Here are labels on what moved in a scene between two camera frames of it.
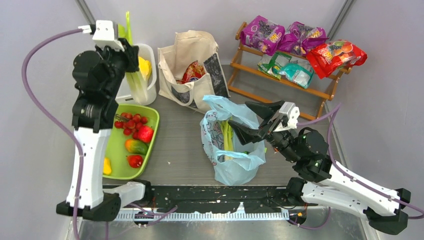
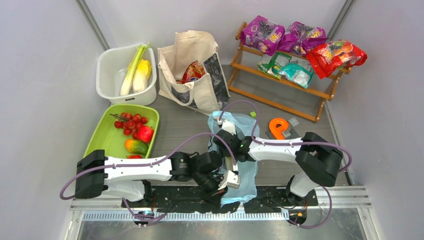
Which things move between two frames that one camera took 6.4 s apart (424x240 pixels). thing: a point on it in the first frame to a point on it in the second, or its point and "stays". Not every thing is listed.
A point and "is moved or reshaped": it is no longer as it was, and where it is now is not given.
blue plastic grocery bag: [244, 168] is moved or reshaped
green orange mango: [136, 146] stays
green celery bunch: [138, 83] is moved or reshaped
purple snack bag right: [300, 37] stays
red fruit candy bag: [327, 58] stays
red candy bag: [194, 71] stays
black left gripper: [128, 53] to [214, 191]
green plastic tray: [120, 168] stays
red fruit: [145, 134] stays
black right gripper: [246, 134] to [225, 151]
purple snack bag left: [262, 35] stays
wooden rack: [245, 78] stays
